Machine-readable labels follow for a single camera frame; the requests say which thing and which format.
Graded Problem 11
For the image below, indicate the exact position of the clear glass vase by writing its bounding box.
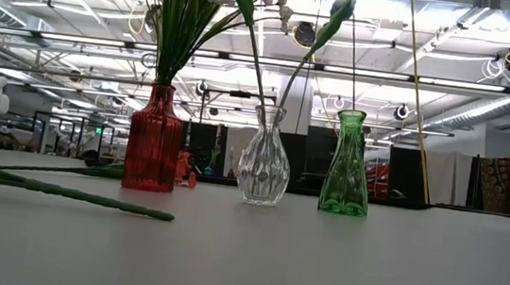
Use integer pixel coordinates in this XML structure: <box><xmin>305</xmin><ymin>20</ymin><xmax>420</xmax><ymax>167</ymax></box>
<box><xmin>233</xmin><ymin>102</ymin><xmax>298</xmax><ymax>210</ymax></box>

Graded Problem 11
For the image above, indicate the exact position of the green glass vase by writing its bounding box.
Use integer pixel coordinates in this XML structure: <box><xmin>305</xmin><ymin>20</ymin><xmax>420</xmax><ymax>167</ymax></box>
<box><xmin>316</xmin><ymin>107</ymin><xmax>380</xmax><ymax>218</ymax></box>

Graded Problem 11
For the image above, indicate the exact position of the red ribbed glass vase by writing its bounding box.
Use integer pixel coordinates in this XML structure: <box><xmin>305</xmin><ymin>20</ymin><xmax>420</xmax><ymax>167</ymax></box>
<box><xmin>120</xmin><ymin>79</ymin><xmax>190</xmax><ymax>195</ymax></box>

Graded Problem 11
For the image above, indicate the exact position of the black gantry stand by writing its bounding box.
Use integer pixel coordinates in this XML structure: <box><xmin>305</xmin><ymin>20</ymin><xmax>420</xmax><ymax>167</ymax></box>
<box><xmin>197</xmin><ymin>87</ymin><xmax>280</xmax><ymax>134</ymax></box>

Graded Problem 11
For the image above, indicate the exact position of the LED light bar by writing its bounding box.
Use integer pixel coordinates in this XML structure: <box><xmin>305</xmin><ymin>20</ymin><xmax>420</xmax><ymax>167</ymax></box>
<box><xmin>0</xmin><ymin>25</ymin><xmax>510</xmax><ymax>95</ymax></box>

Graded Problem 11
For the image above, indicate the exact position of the black partition panel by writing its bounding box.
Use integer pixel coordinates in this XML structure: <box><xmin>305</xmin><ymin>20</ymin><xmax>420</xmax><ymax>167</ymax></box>
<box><xmin>383</xmin><ymin>144</ymin><xmax>431</xmax><ymax>207</ymax></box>

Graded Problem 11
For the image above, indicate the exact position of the white hanging cloth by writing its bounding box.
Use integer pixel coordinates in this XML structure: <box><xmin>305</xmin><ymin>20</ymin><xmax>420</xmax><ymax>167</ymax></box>
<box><xmin>420</xmin><ymin>148</ymin><xmax>474</xmax><ymax>209</ymax></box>

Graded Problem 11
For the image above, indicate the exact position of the red patterned hanging cloth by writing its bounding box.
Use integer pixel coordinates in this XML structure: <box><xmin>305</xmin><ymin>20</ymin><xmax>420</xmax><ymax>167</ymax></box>
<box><xmin>474</xmin><ymin>155</ymin><xmax>510</xmax><ymax>216</ymax></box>

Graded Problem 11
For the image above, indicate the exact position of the black hanging cable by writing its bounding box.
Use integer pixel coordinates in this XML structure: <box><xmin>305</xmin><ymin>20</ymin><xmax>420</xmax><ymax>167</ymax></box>
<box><xmin>336</xmin><ymin>0</ymin><xmax>368</xmax><ymax>112</ymax></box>

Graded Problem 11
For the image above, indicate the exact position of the yellow hanging cable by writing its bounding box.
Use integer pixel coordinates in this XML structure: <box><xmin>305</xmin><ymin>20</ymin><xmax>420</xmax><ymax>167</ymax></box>
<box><xmin>386</xmin><ymin>0</ymin><xmax>452</xmax><ymax>206</ymax></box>

